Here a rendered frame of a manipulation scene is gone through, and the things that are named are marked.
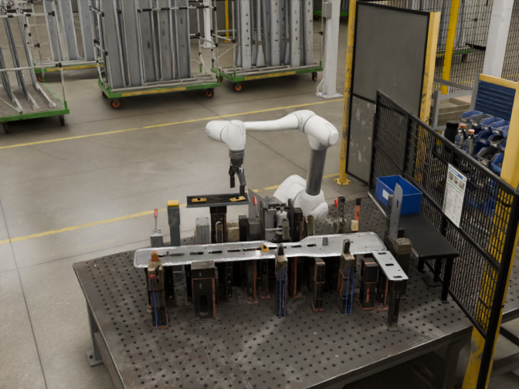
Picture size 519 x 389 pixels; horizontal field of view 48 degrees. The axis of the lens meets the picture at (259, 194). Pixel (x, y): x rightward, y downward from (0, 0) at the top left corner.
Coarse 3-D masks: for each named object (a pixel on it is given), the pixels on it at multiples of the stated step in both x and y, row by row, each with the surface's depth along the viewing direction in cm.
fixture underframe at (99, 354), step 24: (96, 336) 373; (504, 336) 381; (96, 360) 384; (408, 360) 351; (456, 360) 319; (504, 360) 351; (120, 384) 333; (336, 384) 280; (432, 384) 334; (456, 384) 333
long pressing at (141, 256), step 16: (304, 240) 329; (320, 240) 329; (336, 240) 329; (352, 240) 329; (368, 240) 329; (144, 256) 313; (176, 256) 313; (192, 256) 313; (208, 256) 313; (224, 256) 313; (240, 256) 313; (256, 256) 313; (272, 256) 313; (288, 256) 314; (320, 256) 314
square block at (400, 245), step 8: (400, 240) 317; (408, 240) 317; (400, 248) 313; (408, 248) 314; (400, 256) 316; (408, 256) 317; (392, 264) 324; (400, 264) 318; (408, 264) 319; (408, 272) 321
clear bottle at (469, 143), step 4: (472, 132) 309; (468, 136) 310; (472, 136) 310; (464, 140) 313; (468, 140) 310; (472, 140) 309; (464, 144) 312; (468, 144) 310; (472, 144) 310; (464, 148) 312; (468, 148) 311; (472, 148) 311; (468, 152) 312; (472, 152) 312; (472, 156) 313; (464, 160) 314; (464, 164) 315
